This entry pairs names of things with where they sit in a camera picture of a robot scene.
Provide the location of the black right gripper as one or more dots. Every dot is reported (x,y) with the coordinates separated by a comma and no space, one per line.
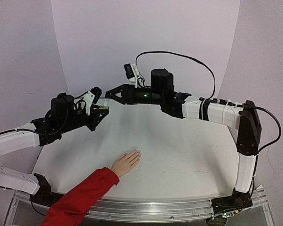
(128,94)

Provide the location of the red sleeved forearm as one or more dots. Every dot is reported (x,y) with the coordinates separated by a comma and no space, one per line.
(72,207)

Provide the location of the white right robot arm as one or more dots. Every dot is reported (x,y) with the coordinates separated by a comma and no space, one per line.
(243,118)

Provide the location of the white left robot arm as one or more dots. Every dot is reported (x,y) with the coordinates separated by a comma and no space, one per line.
(38,132)

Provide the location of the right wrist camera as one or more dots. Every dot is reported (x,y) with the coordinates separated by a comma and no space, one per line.
(132,72)

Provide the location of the yellow nail polish bottle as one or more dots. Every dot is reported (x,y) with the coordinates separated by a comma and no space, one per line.
(102,107)

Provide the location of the aluminium table edge rail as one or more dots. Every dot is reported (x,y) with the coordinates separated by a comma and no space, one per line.
(138,212)

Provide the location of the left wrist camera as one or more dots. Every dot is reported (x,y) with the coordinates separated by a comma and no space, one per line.
(91,98)

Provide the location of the mannequin hand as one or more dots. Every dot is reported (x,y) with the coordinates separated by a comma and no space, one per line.
(125,163)

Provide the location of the white nail polish cap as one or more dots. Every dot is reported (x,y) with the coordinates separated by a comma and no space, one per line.
(106,102)

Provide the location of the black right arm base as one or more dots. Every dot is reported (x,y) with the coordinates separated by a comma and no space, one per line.
(236,201)

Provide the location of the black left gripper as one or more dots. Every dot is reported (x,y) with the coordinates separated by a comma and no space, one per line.
(92,118)

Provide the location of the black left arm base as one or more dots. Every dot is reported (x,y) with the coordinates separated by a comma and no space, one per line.
(44,195)

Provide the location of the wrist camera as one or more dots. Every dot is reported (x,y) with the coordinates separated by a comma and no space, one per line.
(132,72)
(91,98)

